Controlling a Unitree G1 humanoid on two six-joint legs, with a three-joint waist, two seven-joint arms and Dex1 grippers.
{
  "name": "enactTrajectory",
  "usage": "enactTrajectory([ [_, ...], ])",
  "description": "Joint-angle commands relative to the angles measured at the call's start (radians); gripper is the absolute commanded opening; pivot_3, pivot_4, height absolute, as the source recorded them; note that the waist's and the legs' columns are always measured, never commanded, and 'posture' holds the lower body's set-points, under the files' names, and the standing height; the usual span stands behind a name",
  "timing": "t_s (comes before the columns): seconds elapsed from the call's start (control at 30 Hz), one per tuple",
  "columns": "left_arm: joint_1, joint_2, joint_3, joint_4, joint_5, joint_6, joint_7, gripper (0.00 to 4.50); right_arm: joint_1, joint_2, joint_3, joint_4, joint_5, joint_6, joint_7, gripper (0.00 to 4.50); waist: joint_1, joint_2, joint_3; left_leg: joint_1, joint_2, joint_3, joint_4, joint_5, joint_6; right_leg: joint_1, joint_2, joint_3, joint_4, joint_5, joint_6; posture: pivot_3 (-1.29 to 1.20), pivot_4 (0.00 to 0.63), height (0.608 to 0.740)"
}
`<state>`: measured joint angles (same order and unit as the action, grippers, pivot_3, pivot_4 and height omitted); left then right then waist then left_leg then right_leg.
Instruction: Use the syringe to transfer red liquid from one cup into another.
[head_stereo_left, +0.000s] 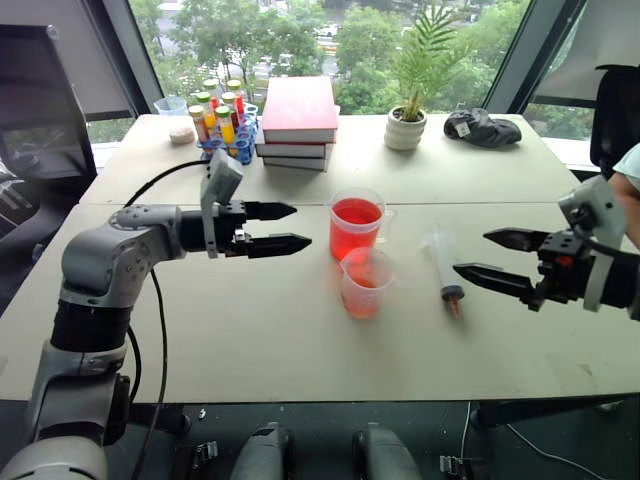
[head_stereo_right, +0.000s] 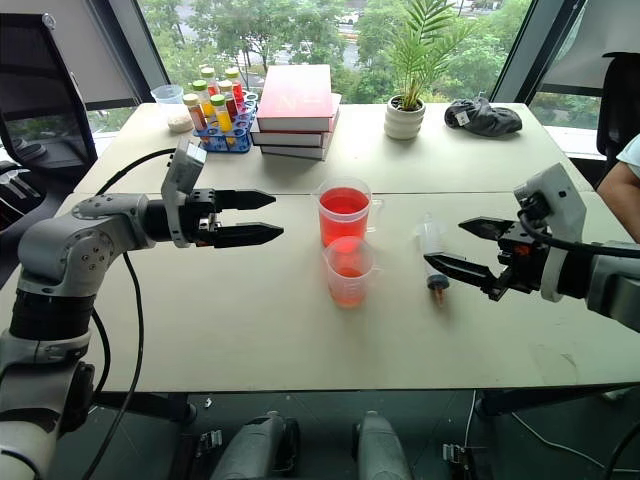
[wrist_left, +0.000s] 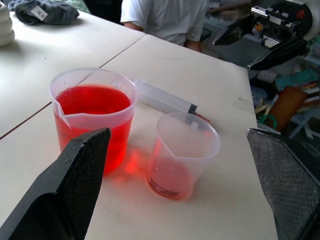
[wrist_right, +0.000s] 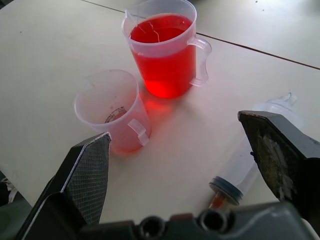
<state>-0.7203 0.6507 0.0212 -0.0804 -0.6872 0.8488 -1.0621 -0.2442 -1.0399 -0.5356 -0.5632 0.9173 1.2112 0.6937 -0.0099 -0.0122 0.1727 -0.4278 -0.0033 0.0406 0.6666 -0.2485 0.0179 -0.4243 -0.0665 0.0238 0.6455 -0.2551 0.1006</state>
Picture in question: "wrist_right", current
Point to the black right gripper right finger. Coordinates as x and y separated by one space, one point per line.
280 155

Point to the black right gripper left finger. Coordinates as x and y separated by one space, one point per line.
85 175

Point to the clear plastic syringe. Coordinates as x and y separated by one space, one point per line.
246 172

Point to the small clear measuring cup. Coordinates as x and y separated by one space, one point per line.
117 117

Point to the measuring jug with red liquid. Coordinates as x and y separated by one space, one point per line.
165 62

